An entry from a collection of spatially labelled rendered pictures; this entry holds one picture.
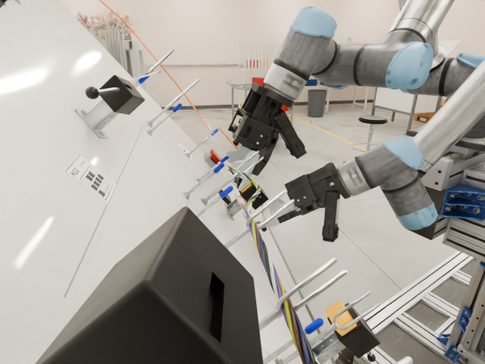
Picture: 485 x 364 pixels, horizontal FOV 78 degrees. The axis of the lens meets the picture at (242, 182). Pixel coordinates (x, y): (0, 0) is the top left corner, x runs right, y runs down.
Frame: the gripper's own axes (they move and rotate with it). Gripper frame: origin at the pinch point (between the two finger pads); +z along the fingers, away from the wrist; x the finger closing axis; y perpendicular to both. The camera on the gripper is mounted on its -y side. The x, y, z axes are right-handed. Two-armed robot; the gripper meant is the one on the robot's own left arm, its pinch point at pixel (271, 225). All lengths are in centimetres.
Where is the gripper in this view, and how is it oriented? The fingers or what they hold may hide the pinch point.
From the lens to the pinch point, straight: 74.7
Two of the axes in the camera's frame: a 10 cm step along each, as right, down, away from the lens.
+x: -4.4, 0.2, -9.0
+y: -4.0, -9.0, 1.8
